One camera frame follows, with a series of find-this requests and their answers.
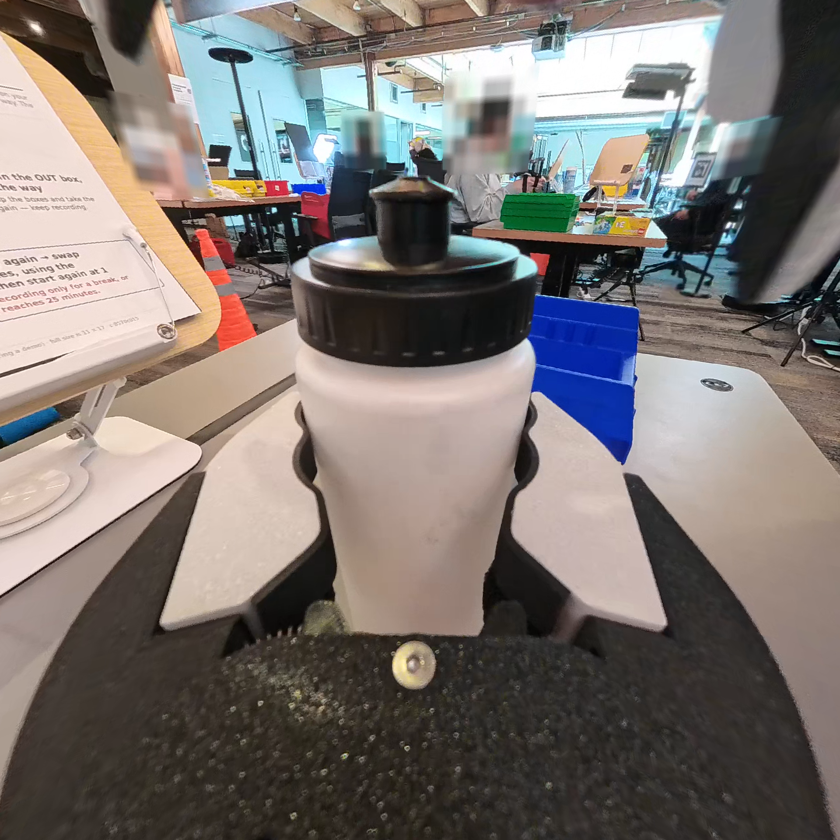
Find printed instruction sheet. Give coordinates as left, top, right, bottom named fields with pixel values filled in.
left=0, top=36, right=201, bottom=378

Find blue plastic bin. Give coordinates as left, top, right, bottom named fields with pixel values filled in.
left=528, top=295, right=641, bottom=463

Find black bottle lid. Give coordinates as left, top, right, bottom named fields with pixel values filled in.
left=290, top=176, right=539, bottom=368

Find red chair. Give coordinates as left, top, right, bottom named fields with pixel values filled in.
left=298, top=192, right=333, bottom=242

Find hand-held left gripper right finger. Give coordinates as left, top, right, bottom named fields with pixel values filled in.
left=484, top=392, right=669, bottom=643

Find green stacked bins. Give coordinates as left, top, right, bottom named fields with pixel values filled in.
left=500, top=192, right=581, bottom=234

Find background document stand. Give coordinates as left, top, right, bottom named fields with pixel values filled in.
left=587, top=134, right=651, bottom=198

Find black floor lamp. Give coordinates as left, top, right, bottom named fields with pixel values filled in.
left=209, top=47, right=263, bottom=185

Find orange traffic cone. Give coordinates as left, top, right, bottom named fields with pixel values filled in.
left=195, top=228, right=258, bottom=352

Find black office chair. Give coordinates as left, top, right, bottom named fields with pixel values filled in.
left=656, top=187, right=723, bottom=293

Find white plastic bottle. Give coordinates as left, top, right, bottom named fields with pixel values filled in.
left=293, top=341, right=536, bottom=636

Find wooden background table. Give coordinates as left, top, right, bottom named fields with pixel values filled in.
left=472, top=220, right=668, bottom=299

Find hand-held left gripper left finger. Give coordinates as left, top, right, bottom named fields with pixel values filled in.
left=159, top=392, right=337, bottom=636

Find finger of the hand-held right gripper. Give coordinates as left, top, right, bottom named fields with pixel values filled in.
left=79, top=0, right=168, bottom=61
left=705, top=0, right=840, bottom=306

